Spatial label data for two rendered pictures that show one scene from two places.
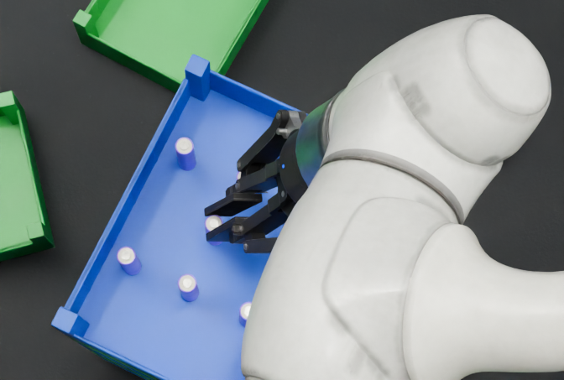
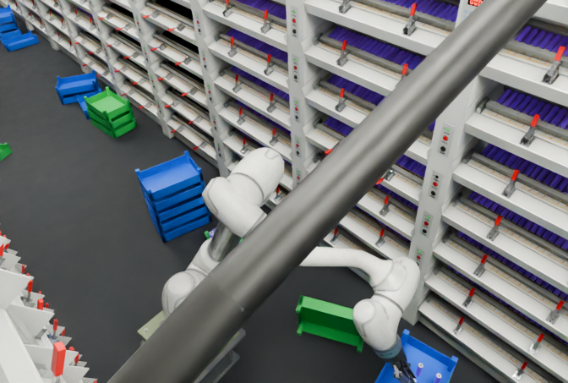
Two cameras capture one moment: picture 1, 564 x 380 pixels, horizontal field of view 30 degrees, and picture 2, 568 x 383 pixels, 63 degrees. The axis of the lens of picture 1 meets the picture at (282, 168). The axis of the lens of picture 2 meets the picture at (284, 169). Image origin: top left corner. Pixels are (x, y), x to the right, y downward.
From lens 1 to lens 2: 1.18 m
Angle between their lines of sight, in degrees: 64
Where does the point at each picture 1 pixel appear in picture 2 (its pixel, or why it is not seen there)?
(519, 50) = (361, 313)
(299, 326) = (411, 269)
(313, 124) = (398, 343)
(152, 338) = (428, 363)
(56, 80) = not seen: outside the picture
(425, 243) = (387, 275)
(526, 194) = not seen: outside the picture
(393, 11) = not seen: outside the picture
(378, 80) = (390, 320)
